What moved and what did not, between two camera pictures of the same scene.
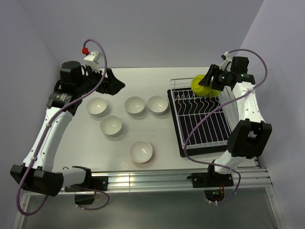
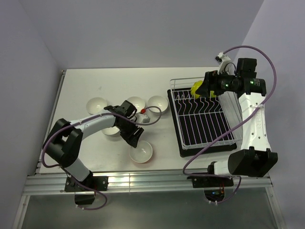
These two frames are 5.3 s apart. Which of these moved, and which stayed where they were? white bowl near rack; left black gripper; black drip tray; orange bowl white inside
Moved: left black gripper
Stayed: white bowl near rack; orange bowl white inside; black drip tray
